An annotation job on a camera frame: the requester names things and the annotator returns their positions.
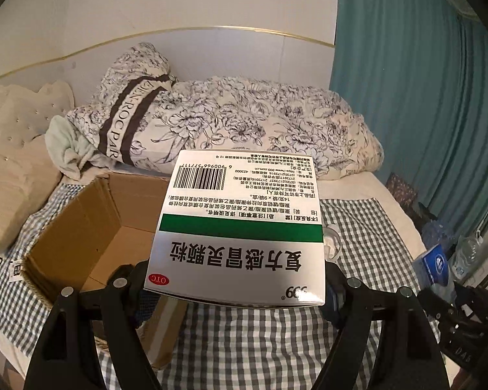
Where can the water bottle pack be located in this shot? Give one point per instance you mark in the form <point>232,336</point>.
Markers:
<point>436,233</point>

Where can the clear jar blue label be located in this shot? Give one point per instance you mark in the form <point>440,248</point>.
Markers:
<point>433,272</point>

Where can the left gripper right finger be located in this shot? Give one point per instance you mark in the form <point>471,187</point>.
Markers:
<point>407,356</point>

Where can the floral duvet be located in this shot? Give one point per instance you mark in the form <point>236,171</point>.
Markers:
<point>142,115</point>

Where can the small printed sachet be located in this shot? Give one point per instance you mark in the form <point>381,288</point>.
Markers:
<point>14,274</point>

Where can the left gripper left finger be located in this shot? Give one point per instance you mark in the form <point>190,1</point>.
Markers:
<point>65,356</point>

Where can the teal curtain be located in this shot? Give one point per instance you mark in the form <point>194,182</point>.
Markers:
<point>417,71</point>

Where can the green white medicine box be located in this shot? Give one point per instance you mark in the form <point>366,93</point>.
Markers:
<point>240,228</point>

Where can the tufted cream headboard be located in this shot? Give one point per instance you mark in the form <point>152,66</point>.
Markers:
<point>26,114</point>

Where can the dark patterned bag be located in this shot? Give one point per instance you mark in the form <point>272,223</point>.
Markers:
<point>402,191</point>

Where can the white tape roll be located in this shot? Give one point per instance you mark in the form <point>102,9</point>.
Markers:
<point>332,243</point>

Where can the beige pillow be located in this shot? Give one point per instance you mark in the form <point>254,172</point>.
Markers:
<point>27,179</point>

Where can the mint green towel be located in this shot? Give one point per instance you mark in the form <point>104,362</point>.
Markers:
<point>71,151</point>

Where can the cardboard box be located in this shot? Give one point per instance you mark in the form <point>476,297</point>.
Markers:
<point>109,224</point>

